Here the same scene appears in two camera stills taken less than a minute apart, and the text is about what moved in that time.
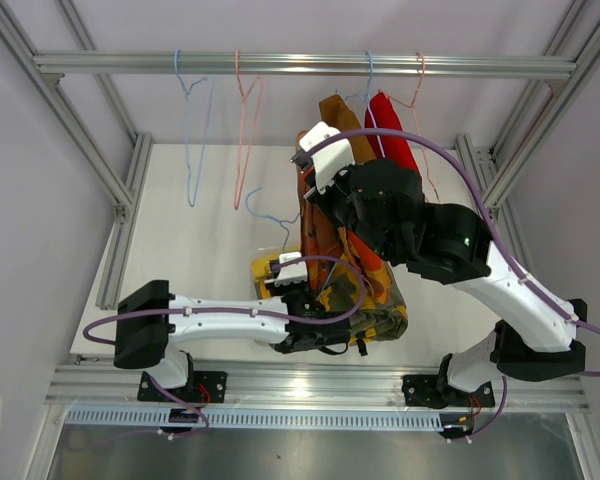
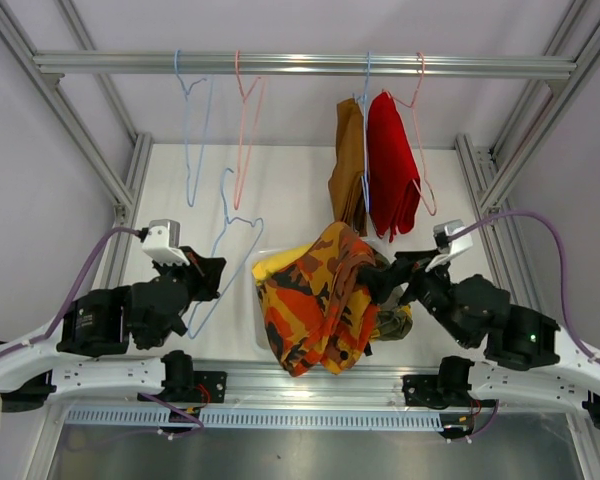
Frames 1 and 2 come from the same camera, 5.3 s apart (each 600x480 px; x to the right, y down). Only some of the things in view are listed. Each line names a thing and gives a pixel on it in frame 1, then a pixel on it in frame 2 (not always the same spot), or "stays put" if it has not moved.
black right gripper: [328, 195] -> [408, 265]
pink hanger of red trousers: [415, 120] stays put
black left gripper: [303, 289] -> [205, 272]
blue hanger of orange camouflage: [271, 217] -> [226, 223]
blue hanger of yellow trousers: [186, 95] stays put
